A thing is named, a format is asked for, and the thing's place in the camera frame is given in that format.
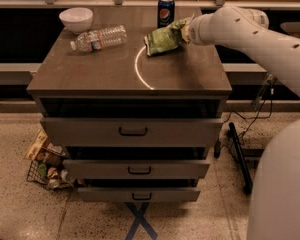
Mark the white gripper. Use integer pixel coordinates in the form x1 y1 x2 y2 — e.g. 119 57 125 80
188 14 214 45

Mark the green jalapeno chip bag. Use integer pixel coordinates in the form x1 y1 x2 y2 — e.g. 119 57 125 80
144 16 194 56

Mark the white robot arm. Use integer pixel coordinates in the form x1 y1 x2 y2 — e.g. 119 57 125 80
189 6 300 240

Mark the blue pepsi can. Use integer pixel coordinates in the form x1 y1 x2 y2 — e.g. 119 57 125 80
157 0 175 28

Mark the clear plastic water bottle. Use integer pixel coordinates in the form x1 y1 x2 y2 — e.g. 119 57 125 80
70 25 127 52

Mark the grey drawer cabinet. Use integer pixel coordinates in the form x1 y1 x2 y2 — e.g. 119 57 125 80
28 7 232 191

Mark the black metal stand leg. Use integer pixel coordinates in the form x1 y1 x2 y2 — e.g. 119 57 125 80
229 122 253 195

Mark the white bowl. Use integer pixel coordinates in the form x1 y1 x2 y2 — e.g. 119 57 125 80
59 7 93 34

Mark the top grey drawer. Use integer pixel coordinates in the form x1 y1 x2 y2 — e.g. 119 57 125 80
41 117 223 147

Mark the grey drawer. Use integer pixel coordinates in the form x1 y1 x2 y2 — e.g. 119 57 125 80
63 160 209 180
41 117 223 147
78 187 200 202

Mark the middle grey drawer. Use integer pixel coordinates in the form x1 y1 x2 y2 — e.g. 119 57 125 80
63 160 209 180

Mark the blue tape cross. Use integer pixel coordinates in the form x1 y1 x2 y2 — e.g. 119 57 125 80
125 202 158 240

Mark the bottom grey drawer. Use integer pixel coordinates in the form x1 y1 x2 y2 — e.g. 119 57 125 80
78 187 200 202

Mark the black cable on floor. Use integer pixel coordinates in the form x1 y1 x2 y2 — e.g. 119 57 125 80
219 77 278 158

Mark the wire basket with snacks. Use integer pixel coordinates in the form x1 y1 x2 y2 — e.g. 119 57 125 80
24 129 76 190

